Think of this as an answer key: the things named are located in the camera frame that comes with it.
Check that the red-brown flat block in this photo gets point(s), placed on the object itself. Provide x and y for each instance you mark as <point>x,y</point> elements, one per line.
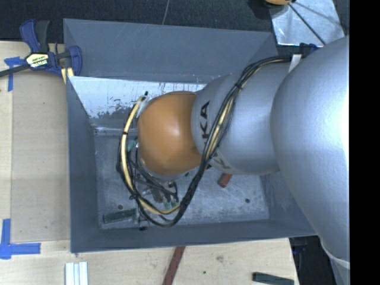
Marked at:
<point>224,180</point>
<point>173,266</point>

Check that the pale wood board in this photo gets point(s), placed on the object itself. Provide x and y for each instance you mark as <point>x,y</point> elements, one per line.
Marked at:
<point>38,159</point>

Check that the grey metal bin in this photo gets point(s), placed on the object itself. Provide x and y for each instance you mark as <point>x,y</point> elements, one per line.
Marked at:
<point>166,52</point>

